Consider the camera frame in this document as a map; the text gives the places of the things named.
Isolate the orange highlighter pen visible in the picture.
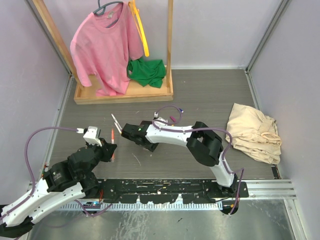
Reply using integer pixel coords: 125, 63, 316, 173
111, 128, 115, 162

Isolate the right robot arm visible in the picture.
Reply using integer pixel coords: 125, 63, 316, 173
120, 118, 238, 197

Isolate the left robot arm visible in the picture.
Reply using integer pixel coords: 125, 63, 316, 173
0, 138, 117, 239

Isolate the white pen yellow end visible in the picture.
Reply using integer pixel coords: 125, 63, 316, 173
114, 122, 122, 135

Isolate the white pen purple end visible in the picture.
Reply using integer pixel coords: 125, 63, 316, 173
111, 113, 123, 130

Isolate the wooden rack base tray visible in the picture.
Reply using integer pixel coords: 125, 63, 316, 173
73, 70, 174, 105

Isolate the green cloth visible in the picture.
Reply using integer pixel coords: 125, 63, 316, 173
127, 57, 166, 89

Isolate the pink shirt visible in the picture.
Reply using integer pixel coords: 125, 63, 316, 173
70, 2, 144, 96

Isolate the beige cloth bag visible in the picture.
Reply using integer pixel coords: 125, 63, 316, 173
225, 103, 282, 165

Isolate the grey clothes hanger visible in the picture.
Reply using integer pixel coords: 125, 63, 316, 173
93, 0, 124, 17

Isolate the yellow hanger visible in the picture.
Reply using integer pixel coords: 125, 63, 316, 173
128, 0, 150, 57

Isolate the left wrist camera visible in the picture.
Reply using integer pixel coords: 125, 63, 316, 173
83, 126, 102, 147

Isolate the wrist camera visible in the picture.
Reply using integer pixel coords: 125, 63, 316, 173
83, 126, 102, 147
153, 111, 168, 124

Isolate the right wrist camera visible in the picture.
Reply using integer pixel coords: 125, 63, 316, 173
153, 111, 168, 124

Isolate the wooden rack right post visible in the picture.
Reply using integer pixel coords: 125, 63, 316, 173
166, 0, 174, 88

